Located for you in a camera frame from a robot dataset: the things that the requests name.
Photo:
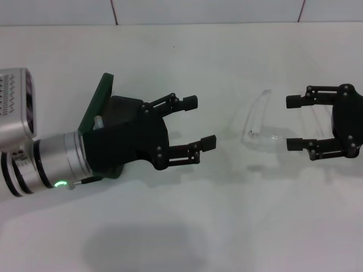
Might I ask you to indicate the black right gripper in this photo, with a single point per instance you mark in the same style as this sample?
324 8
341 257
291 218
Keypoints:
348 122

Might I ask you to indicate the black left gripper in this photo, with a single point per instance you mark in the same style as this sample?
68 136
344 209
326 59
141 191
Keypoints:
119 141

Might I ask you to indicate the clear white glasses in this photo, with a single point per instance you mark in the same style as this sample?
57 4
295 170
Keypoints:
256 112

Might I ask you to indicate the green glasses case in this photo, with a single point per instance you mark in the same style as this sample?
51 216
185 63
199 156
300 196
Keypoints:
99 96

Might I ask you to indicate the small silver left wrist plug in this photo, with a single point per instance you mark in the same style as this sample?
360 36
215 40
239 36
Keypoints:
98 123

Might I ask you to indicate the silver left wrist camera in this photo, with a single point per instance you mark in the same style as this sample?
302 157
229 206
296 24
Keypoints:
14 105

